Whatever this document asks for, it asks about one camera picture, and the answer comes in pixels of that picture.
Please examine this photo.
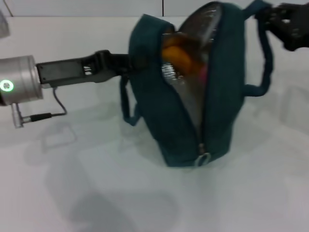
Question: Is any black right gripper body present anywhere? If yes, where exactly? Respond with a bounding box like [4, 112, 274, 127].
[281, 2, 309, 52]

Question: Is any dark teal fabric lunch bag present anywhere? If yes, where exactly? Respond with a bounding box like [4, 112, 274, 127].
[120, 0, 275, 168]

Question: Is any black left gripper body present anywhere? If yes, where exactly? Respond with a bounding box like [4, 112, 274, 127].
[35, 49, 112, 86]

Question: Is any pink toy peach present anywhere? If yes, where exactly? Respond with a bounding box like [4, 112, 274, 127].
[200, 66, 209, 83]

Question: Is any yellow banana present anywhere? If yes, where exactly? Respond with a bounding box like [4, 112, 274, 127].
[161, 45, 201, 76]

